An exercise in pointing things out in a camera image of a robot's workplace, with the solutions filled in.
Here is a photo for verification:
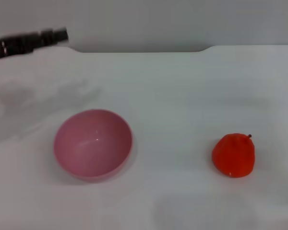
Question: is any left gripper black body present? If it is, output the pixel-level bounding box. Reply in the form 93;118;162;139
0;30;43;62

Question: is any pink plastic bowl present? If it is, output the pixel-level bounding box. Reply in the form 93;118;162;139
53;109;134;184

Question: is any orange toy fruit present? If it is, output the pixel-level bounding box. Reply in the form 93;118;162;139
211;133;256;179

